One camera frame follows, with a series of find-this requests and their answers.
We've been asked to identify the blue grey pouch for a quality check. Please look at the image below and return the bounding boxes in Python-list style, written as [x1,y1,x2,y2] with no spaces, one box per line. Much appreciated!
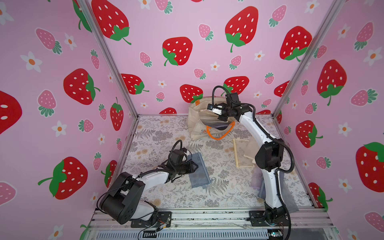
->
[189,153,212,189]

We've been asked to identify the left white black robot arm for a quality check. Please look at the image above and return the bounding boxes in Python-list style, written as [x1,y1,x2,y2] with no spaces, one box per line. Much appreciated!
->
[97,140,199,227]

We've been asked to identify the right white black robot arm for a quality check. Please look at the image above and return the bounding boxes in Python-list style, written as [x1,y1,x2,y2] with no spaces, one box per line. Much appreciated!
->
[207,86,295,226]

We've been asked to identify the cream canvas tote bag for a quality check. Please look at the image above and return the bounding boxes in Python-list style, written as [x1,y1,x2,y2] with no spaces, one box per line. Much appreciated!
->
[188,97,236,141]

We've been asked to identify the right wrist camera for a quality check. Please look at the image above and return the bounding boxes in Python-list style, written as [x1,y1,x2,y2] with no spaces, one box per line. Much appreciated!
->
[207,103,226,116]

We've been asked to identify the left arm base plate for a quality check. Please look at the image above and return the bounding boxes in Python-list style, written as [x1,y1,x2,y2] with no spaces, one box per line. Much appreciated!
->
[131,211,172,229]

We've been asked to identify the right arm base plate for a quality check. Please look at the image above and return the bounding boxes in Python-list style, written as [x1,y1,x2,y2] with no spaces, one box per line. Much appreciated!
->
[246,211,289,227]

